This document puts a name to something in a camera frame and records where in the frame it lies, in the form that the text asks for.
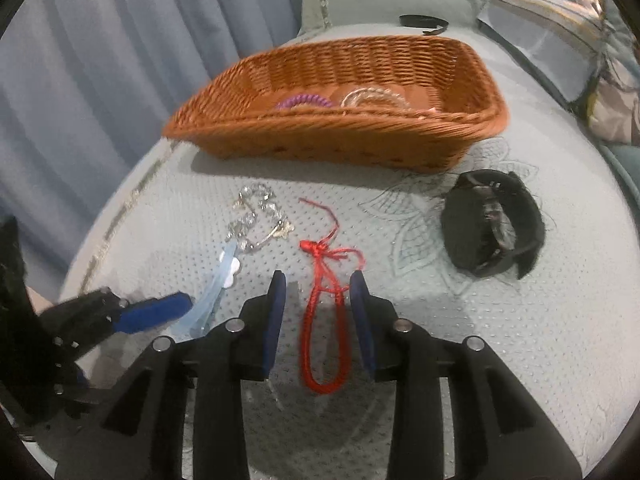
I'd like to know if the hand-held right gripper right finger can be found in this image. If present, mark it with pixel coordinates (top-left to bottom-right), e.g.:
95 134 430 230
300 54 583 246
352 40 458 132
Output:
348 270 583 480

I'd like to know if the brown wicker basket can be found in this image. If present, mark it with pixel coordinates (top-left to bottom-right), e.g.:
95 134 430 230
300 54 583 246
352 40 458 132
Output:
162 35 510 173

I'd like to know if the purple spiral hair tie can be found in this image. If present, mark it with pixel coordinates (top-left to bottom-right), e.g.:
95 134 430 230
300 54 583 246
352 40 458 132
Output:
275 91 335 111

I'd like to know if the large floral pillow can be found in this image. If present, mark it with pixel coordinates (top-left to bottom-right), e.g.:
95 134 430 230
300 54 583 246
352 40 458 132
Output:
585 5 640 143

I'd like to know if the blue curtain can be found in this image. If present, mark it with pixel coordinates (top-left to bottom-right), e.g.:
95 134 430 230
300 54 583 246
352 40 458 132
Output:
0 0 306 281

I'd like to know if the teal cushion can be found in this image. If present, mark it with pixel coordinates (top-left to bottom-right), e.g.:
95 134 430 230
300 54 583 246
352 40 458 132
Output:
597 140 640 196

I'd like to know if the red cord bracelet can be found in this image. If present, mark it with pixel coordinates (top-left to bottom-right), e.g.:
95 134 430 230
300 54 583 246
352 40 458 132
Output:
298 197 366 396

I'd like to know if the patterned sofa back cover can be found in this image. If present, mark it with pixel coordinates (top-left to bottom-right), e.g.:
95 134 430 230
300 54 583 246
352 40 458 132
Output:
477 0 606 106

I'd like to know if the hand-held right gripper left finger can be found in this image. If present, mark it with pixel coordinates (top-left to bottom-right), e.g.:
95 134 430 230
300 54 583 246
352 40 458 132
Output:
97 270 288 480

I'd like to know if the black strap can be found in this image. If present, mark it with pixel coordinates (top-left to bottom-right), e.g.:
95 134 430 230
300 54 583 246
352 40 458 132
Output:
400 14 450 36

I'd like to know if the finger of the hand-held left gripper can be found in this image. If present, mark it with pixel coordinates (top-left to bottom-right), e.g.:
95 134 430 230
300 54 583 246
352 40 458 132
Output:
0 216 32 313
39 287 194 361

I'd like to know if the clear bead bracelet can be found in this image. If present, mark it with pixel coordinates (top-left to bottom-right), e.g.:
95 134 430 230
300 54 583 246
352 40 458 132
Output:
341 87 408 109

